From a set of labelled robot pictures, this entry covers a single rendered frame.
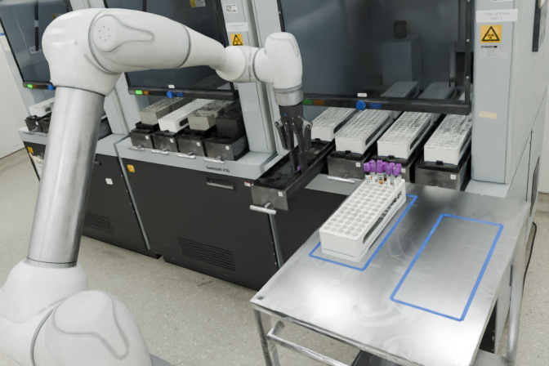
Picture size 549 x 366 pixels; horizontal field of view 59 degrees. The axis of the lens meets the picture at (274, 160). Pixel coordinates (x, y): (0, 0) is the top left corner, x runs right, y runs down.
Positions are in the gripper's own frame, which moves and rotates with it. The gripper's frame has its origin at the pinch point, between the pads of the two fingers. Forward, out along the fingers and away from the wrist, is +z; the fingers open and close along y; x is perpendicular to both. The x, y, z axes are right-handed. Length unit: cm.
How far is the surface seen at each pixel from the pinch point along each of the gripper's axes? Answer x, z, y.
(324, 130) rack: -21.8, -1.5, 1.4
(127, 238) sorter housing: -12, 69, 127
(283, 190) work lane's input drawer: 13.3, 3.6, -1.7
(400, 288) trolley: 44, 3, -49
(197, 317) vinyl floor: 8, 84, 62
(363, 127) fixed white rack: -25.1, -2.2, -12.4
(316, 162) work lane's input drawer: -7.3, 4.1, -2.2
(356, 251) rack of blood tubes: 39, -1, -38
